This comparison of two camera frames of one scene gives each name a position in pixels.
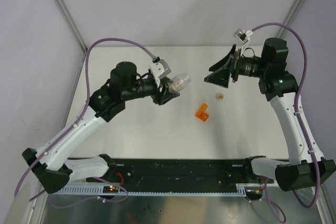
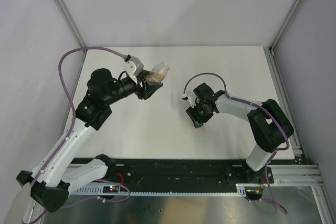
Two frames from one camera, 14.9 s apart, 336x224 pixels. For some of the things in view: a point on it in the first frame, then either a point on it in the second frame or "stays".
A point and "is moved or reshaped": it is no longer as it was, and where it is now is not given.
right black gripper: (221, 77) -> (198, 120)
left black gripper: (162, 97) -> (150, 87)
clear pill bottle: (179, 82) is moved or reshaped
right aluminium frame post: (296, 1) stays
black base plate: (186, 174) stays
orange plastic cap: (201, 114) is moved or reshaped
